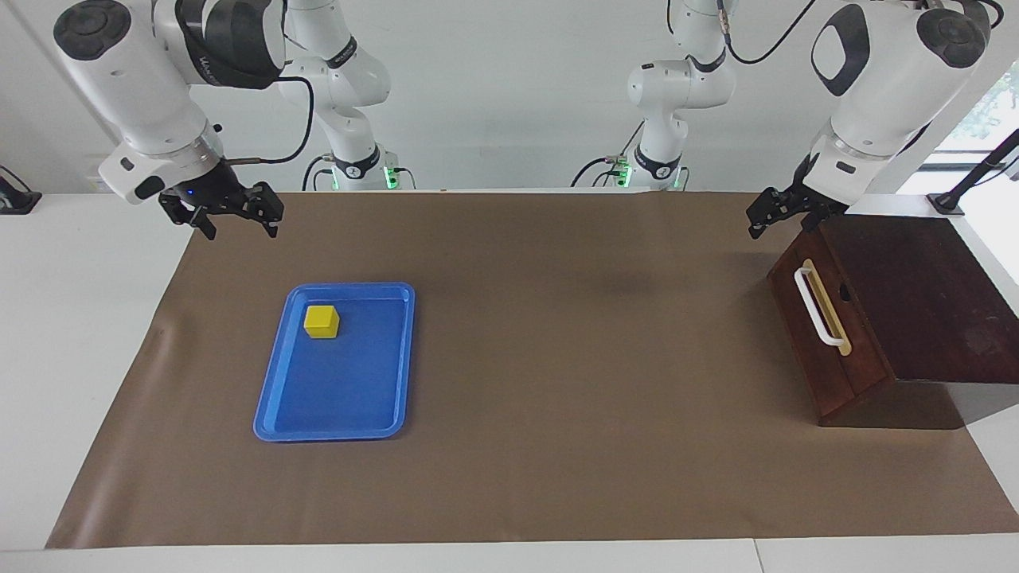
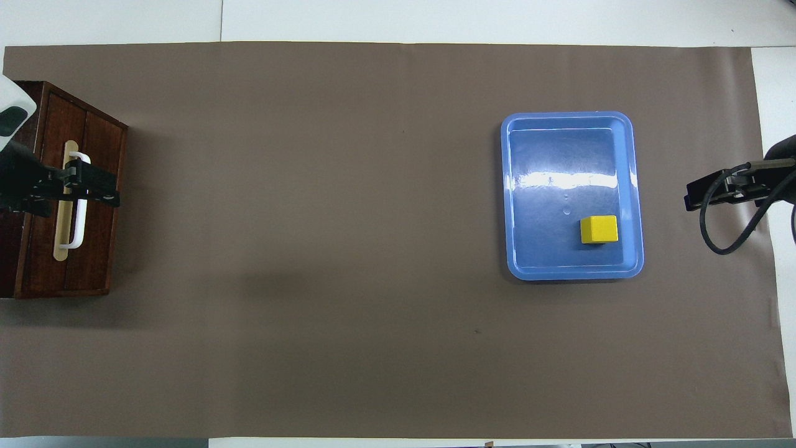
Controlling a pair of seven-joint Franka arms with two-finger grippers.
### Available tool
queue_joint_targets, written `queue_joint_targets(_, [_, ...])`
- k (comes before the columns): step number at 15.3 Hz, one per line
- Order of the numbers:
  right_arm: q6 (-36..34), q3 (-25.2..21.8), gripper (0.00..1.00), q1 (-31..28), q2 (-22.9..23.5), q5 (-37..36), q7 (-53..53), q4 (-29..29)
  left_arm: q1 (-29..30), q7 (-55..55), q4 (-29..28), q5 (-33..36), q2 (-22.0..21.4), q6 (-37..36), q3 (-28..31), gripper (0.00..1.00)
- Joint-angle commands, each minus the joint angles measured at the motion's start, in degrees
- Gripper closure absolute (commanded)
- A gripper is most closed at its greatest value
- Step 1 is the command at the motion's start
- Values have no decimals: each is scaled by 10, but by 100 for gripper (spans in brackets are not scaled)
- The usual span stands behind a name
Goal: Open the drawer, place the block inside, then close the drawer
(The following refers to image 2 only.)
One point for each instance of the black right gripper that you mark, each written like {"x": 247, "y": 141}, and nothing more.
{"x": 774, "y": 186}

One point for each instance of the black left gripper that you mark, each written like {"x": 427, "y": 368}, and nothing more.
{"x": 18, "y": 180}

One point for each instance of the yellow cube block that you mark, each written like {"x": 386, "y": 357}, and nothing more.
{"x": 599, "y": 229}

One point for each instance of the dark wooden drawer cabinet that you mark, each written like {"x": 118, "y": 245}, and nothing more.
{"x": 9, "y": 261}

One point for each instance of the blue plastic tray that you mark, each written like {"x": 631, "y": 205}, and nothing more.
{"x": 559, "y": 155}

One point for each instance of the brown table mat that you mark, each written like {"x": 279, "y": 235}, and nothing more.
{"x": 373, "y": 249}

